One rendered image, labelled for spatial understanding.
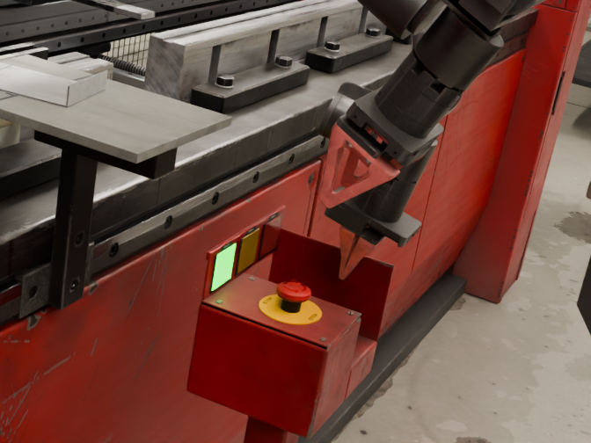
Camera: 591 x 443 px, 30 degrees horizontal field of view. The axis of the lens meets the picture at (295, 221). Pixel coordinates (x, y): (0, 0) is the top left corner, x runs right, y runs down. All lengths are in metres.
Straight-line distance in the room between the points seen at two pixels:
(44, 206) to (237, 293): 0.24
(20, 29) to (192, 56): 0.26
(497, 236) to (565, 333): 0.34
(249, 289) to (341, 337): 0.13
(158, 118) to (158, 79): 0.48
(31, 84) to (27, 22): 0.53
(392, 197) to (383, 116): 0.32
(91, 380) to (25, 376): 0.15
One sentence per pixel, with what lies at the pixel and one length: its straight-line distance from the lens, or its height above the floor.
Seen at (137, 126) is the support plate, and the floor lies 1.00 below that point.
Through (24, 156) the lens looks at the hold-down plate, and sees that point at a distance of 1.24.
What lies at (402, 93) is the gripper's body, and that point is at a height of 1.10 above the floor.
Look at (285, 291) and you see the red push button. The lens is 1.23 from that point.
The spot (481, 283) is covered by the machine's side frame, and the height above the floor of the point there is 0.05.
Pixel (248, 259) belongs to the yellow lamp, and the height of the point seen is 0.80.
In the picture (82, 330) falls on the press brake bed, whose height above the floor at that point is 0.71.
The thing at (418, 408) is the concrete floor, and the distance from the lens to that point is 2.71.
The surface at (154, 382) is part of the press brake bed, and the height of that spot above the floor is 0.56.
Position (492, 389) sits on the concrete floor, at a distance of 2.88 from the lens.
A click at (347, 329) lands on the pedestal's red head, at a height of 0.78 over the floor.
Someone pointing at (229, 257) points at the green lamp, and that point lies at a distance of 1.26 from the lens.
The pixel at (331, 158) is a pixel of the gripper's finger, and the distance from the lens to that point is 0.95.
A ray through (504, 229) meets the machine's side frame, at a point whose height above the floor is 0.23.
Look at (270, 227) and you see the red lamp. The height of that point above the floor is 0.82.
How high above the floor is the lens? 1.33
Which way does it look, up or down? 21 degrees down
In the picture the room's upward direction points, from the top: 10 degrees clockwise
